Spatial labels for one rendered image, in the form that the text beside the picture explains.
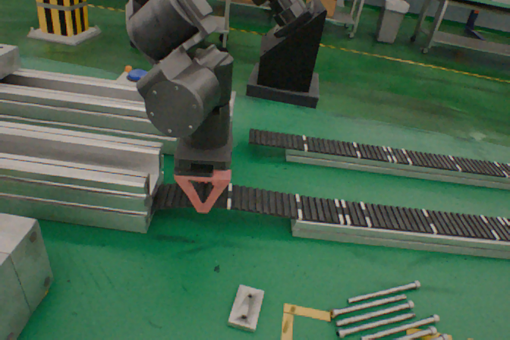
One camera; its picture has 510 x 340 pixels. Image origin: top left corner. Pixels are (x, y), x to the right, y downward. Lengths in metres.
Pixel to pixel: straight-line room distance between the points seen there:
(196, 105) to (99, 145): 0.23
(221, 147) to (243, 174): 0.19
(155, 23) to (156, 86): 0.09
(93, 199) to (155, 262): 0.11
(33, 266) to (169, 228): 0.18
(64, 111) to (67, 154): 0.13
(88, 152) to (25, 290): 0.20
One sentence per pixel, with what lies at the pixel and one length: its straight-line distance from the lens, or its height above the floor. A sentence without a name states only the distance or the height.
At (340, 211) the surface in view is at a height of 0.81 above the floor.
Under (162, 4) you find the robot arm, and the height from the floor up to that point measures 1.07.
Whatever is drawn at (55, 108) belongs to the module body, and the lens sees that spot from 0.69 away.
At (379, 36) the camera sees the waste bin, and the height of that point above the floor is 0.08.
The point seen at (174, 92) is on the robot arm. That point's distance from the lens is 0.33.
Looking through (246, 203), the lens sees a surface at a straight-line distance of 0.50.
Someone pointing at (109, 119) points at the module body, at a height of 0.84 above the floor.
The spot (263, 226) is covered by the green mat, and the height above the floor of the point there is 0.78.
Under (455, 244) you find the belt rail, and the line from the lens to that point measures 0.60.
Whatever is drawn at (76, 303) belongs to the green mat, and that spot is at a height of 0.78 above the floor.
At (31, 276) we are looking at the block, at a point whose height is 0.82.
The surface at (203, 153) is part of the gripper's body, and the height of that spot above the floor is 0.91.
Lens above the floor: 1.15
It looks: 32 degrees down
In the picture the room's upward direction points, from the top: 9 degrees clockwise
